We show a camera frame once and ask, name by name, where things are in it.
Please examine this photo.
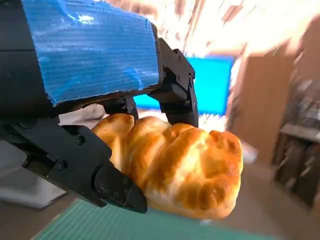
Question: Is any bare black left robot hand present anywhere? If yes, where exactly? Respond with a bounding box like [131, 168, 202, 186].
[0, 0, 200, 215]

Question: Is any long braided bread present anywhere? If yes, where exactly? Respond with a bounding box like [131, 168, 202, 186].
[91, 113, 245, 221]

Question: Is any blue screen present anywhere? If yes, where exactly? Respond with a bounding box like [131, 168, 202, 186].
[134, 56, 236, 116]

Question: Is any green cutting mat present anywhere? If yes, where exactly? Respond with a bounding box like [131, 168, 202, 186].
[32, 198, 276, 240]

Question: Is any brown wooden cabinet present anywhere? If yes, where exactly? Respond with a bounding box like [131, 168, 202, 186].
[233, 53, 297, 165]

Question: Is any dark cluttered shelf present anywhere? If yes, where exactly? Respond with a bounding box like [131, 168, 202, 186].
[272, 77, 320, 210]

